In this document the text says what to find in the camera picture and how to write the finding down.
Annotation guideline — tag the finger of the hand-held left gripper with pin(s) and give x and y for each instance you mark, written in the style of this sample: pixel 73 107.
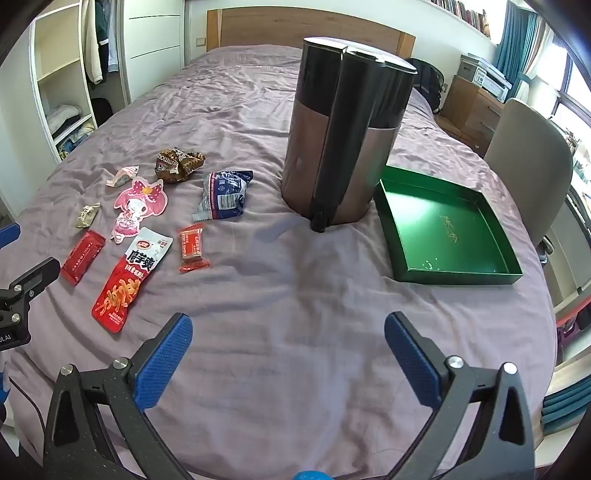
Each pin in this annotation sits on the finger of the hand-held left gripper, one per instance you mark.
pixel 37 274
pixel 9 234

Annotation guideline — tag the pink cartoon figure packet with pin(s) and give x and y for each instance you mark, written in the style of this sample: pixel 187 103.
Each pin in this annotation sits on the pink cartoon figure packet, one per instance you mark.
pixel 136 207

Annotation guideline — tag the red candy bar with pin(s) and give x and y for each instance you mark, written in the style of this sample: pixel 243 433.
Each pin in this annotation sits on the red candy bar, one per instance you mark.
pixel 191 247

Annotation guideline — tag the grey printer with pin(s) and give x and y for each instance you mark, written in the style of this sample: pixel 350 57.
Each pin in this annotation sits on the grey printer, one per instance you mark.
pixel 485 74

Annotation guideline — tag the beige candy packet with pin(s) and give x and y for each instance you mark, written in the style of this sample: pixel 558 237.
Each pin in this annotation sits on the beige candy packet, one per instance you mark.
pixel 87 216

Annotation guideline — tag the red white long snack packet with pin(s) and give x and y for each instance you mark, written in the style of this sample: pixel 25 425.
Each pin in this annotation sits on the red white long snack packet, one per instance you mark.
pixel 124 286

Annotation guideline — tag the pink striped candy wrapper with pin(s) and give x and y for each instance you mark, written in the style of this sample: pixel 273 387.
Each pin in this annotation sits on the pink striped candy wrapper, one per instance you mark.
pixel 122 176

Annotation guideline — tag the window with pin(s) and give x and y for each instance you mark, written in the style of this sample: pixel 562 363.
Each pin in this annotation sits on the window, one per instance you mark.
pixel 577 83

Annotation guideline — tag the hanging white jacket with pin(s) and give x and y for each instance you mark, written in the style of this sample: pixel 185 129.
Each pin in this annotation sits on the hanging white jacket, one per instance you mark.
pixel 94 50

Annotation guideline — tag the small red packet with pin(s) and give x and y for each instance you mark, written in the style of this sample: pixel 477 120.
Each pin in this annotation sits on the small red packet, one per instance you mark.
pixel 83 256

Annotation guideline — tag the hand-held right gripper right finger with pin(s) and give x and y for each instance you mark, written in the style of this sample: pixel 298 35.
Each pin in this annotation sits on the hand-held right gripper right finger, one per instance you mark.
pixel 413 360

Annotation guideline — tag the blue grey snack packet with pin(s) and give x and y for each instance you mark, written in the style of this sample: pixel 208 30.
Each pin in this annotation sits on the blue grey snack packet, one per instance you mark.
pixel 224 196

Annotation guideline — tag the wooden nightstand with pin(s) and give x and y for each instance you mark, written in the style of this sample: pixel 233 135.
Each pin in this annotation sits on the wooden nightstand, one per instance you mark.
pixel 466 106

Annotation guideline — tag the folded clothes pile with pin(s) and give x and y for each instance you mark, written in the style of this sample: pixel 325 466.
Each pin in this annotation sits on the folded clothes pile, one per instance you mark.
pixel 64 117

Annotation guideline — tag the brown snack packet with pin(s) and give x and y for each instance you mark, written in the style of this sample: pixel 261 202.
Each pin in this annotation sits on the brown snack packet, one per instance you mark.
pixel 178 166

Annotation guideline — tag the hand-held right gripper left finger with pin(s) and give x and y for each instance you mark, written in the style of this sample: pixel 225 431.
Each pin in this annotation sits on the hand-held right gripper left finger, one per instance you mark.
pixel 164 360

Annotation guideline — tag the teal curtain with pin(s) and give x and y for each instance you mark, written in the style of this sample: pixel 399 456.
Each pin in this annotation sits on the teal curtain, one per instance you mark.
pixel 515 37

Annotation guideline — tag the white wardrobe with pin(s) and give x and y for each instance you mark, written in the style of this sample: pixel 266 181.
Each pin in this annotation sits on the white wardrobe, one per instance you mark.
pixel 152 46

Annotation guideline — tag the wooden headboard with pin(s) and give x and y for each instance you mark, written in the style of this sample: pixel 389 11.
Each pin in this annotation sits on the wooden headboard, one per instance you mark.
pixel 300 27

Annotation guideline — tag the green tray box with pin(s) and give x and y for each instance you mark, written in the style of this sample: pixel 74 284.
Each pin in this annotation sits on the green tray box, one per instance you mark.
pixel 438 221

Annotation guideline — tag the beige chair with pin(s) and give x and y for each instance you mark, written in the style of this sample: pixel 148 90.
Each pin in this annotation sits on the beige chair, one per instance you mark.
pixel 526 161

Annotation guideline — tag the black backpack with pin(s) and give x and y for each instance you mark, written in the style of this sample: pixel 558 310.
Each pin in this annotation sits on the black backpack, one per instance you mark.
pixel 427 78

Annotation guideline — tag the row of books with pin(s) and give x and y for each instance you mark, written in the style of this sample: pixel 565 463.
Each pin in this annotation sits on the row of books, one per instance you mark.
pixel 461 9

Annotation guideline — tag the bed with purple sheet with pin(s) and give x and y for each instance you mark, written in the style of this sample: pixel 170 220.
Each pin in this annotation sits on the bed with purple sheet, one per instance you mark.
pixel 277 277

